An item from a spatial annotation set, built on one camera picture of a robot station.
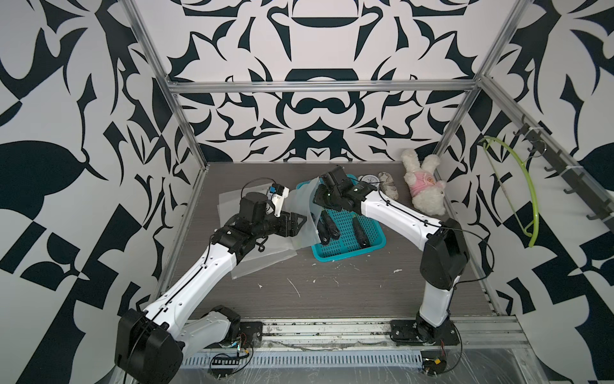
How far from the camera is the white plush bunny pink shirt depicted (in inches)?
39.1

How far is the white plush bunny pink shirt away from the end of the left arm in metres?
0.60

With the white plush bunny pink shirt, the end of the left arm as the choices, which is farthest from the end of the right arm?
the white plush bunny pink shirt

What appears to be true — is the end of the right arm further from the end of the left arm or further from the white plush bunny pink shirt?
the white plush bunny pink shirt

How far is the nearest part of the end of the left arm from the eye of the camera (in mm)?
583
